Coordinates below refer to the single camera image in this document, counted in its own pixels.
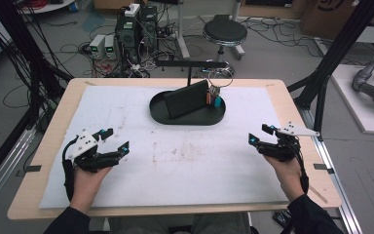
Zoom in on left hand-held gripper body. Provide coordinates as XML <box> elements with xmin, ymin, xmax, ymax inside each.
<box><xmin>65</xmin><ymin>128</ymin><xmax>122</xmax><ymax>174</ymax></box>

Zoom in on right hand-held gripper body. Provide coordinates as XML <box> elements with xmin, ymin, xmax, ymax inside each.
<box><xmin>257</xmin><ymin>121</ymin><xmax>320</xmax><ymax>163</ymax></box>

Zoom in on key ring with coloured tags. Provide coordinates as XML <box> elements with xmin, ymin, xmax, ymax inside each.
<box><xmin>205</xmin><ymin>67</ymin><xmax>236</xmax><ymax>109</ymax></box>

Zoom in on black oval tray with hanger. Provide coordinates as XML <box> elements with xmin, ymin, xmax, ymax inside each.
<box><xmin>149</xmin><ymin>59</ymin><xmax>228</xmax><ymax>127</ymax></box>

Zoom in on black wallet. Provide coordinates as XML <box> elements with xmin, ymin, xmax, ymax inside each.
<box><xmin>164</xmin><ymin>79</ymin><xmax>210</xmax><ymax>120</ymax></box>

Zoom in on person's right hand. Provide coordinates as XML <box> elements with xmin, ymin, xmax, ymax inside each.
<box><xmin>262</xmin><ymin>155</ymin><xmax>307</xmax><ymax>202</ymax></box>

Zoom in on person's left hand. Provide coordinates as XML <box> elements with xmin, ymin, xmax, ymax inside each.
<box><xmin>69</xmin><ymin>165</ymin><xmax>113</xmax><ymax>211</ymax></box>

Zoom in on black tape piece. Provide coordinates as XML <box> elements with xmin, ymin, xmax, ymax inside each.
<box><xmin>313</xmin><ymin>163</ymin><xmax>336</xmax><ymax>175</ymax></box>
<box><xmin>23</xmin><ymin>165</ymin><xmax>43</xmax><ymax>174</ymax></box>

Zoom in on wooden table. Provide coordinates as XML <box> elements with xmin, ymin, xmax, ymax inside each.
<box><xmin>7</xmin><ymin>77</ymin><xmax>343</xmax><ymax>221</ymax></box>

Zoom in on white table mat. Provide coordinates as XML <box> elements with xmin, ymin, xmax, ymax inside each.
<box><xmin>38</xmin><ymin>85</ymin><xmax>290</xmax><ymax>210</ymax></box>

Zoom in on black device under table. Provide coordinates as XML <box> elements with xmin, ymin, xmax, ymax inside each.
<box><xmin>272</xmin><ymin>210</ymin><xmax>295</xmax><ymax>229</ymax></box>

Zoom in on person's legs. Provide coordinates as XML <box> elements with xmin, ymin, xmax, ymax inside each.
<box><xmin>109</xmin><ymin>213</ymin><xmax>255</xmax><ymax>234</ymax></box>

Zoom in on grey power supply unit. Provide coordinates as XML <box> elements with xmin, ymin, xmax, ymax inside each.
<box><xmin>89</xmin><ymin>33</ymin><xmax>107</xmax><ymax>60</ymax></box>
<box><xmin>104</xmin><ymin>34</ymin><xmax>118</xmax><ymax>60</ymax></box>

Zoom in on white platform board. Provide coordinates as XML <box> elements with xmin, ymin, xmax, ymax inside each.
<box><xmin>330</xmin><ymin>63</ymin><xmax>374</xmax><ymax>137</ymax></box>

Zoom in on black computer tower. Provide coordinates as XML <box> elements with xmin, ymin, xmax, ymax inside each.
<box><xmin>114</xmin><ymin>7</ymin><xmax>141</xmax><ymax>63</ymax></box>
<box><xmin>138</xmin><ymin>5</ymin><xmax>160</xmax><ymax>53</ymax></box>

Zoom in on black round stool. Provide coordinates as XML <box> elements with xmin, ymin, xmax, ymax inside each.
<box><xmin>194</xmin><ymin>18</ymin><xmax>248</xmax><ymax>79</ymax></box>

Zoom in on white desk leg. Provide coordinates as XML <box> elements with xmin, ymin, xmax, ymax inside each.
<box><xmin>174</xmin><ymin>0</ymin><xmax>192</xmax><ymax>60</ymax></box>

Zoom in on cardboard box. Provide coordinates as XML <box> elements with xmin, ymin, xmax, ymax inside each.
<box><xmin>299</xmin><ymin>0</ymin><xmax>374</xmax><ymax>41</ymax></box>

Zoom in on white power adapter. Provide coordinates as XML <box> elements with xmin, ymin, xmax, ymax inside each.
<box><xmin>124</xmin><ymin>3</ymin><xmax>141</xmax><ymax>19</ymax></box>

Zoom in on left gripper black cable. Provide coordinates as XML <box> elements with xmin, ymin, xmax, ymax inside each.
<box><xmin>61</xmin><ymin>137</ymin><xmax>77</xmax><ymax>203</ymax></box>

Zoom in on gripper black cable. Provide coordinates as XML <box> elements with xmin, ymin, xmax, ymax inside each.
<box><xmin>291</xmin><ymin>140</ymin><xmax>310</xmax><ymax>197</ymax></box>
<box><xmin>61</xmin><ymin>137</ymin><xmax>77</xmax><ymax>203</ymax></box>

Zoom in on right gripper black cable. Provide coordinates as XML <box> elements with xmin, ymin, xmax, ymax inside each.
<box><xmin>291</xmin><ymin>140</ymin><xmax>310</xmax><ymax>197</ymax></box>

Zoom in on aluminium rail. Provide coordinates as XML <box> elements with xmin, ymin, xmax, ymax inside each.
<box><xmin>298</xmin><ymin>108</ymin><xmax>365</xmax><ymax>234</ymax></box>
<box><xmin>0</xmin><ymin>125</ymin><xmax>37</xmax><ymax>217</ymax></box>

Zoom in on black metal frame post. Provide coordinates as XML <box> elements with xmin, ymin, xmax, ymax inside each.
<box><xmin>0</xmin><ymin>0</ymin><xmax>74</xmax><ymax>131</ymax></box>
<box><xmin>286</xmin><ymin>0</ymin><xmax>374</xmax><ymax>140</ymax></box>

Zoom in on tangle of floor cables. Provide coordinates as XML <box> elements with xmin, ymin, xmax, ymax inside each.
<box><xmin>240</xmin><ymin>16</ymin><xmax>325</xmax><ymax>59</ymax></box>

